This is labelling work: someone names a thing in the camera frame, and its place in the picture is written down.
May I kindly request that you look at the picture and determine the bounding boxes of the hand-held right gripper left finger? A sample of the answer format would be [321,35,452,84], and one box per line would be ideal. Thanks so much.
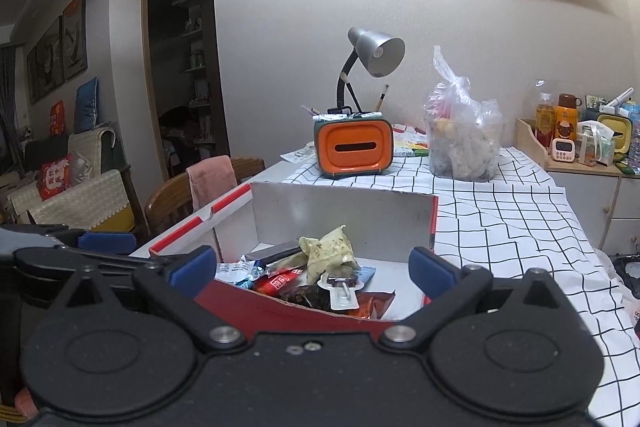
[65,246,248,350]

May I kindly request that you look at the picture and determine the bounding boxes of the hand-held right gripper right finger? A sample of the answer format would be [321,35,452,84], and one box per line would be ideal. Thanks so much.
[380,247,571,350]

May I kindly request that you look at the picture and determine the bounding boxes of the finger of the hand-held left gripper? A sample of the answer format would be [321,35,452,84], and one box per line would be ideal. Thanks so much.
[14,247,175,282]
[55,230,138,254]

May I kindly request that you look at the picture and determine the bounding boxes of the white blue snack packet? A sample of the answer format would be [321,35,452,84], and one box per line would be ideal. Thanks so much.
[215,259,266,289]

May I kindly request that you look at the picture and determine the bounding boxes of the red cardboard box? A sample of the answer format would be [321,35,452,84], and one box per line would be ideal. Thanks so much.
[127,181,440,343]

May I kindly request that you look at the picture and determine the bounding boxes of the red-brown triangular foil packet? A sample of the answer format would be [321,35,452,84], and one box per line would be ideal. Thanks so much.
[350,291,396,322]

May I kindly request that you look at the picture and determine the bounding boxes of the silver foil snack packet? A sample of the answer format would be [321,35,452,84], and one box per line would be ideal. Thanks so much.
[244,243,303,264]

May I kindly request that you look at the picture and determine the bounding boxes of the red cartoon snack packet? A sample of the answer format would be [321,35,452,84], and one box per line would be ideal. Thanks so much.
[252,267,306,295]

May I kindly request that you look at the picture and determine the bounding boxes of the clear blister snack pack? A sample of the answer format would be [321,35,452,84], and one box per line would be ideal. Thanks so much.
[315,271,360,312]

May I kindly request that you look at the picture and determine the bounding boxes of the pale green snack packet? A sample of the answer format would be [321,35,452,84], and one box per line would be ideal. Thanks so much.
[298,225,361,283]

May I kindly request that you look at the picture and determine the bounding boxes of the dark brown snack packet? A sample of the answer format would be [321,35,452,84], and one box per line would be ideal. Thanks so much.
[280,284,331,309]

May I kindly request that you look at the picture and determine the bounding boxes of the sofa with beige cover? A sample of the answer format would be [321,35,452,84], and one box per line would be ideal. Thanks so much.
[0,122,138,233]

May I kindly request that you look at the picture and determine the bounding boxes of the red printed cushion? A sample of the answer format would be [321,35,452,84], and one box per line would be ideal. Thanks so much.
[37,153,73,201]

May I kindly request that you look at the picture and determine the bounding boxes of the wooden chair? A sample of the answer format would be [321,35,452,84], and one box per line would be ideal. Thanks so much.
[145,157,266,235]

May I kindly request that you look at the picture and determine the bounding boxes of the white checked tablecloth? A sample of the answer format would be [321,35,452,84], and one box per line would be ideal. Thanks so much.
[282,146,640,427]

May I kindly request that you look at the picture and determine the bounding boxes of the pink towel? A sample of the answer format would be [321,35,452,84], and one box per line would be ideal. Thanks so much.
[186,155,238,214]

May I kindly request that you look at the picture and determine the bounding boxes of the small red cushion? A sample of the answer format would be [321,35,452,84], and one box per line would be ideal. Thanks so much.
[48,100,66,136]

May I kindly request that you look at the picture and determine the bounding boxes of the grey curtain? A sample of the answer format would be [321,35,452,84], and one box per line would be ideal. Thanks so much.
[0,44,26,172]

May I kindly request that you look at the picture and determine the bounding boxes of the clear plastic bag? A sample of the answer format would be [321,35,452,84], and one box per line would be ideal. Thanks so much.
[424,45,503,182]

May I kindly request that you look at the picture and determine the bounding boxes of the blue cushion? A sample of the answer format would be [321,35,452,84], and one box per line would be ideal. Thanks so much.
[75,77,99,132]

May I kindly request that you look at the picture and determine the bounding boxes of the orange tissue box holder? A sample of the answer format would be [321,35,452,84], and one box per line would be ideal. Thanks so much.
[313,117,394,180]

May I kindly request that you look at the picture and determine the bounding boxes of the white papers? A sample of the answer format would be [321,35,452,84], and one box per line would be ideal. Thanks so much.
[280,146,317,164]

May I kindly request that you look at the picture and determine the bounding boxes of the wooden desk organiser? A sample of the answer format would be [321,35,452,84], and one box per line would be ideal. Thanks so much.
[515,118,553,168]

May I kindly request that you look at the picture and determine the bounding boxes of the white side cabinet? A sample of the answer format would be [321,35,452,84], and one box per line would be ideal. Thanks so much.
[545,162,640,258]

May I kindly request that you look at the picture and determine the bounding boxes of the white kitchen timer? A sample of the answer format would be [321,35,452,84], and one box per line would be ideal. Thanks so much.
[551,138,576,162]

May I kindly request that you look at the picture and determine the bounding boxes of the yellow drink bottle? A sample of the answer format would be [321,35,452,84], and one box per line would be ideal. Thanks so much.
[536,93,555,140]

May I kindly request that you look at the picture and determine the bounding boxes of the dark bookshelf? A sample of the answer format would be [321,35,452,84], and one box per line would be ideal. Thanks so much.
[150,0,221,158]

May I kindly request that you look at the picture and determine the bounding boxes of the black plastic bag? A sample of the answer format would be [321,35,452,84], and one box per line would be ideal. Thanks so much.
[610,253,640,298]

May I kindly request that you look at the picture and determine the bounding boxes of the orange thermos bottle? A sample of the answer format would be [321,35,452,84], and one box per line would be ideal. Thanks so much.
[556,93,583,140]

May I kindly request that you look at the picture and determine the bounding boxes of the white plastic bag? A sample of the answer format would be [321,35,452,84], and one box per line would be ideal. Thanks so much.
[576,120,617,168]

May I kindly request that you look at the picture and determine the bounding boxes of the silver desk lamp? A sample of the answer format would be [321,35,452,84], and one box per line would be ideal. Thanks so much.
[335,27,406,115]

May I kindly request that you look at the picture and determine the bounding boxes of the yellow green container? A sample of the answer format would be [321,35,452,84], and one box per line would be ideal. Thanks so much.
[597,114,632,155]

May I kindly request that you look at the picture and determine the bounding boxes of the clear water bottle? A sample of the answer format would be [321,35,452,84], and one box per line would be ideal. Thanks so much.
[627,102,640,172]

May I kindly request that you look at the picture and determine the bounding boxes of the white tube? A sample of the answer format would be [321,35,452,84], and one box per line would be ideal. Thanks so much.
[600,89,636,112]

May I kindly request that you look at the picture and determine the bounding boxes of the dark framed wall picture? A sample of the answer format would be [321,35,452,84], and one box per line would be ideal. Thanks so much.
[62,0,88,80]
[26,16,65,104]

